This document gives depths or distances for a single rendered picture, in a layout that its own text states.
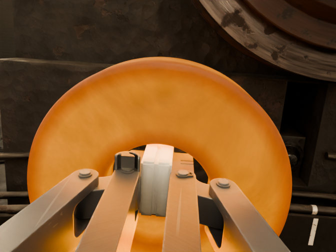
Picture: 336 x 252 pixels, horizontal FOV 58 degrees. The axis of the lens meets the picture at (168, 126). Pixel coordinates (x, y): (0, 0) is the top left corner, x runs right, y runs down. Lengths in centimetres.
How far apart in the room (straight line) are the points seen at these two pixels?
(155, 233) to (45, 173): 8
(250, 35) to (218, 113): 23
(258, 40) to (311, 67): 7
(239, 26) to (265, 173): 23
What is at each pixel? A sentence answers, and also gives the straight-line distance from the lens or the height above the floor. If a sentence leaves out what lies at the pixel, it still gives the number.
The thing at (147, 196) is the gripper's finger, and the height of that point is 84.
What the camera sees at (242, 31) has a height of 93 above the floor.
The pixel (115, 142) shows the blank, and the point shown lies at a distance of 17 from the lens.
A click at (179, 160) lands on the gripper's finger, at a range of 17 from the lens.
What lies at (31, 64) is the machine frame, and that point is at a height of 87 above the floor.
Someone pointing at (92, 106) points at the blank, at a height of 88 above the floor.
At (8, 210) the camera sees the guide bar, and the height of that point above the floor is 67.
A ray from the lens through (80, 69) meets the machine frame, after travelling 49.
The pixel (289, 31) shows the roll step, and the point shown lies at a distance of 37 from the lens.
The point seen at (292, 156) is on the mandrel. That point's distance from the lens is 54.
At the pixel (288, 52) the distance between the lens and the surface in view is 39.
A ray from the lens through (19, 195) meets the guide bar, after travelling 55.
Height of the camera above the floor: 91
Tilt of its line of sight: 15 degrees down
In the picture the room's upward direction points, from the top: 4 degrees clockwise
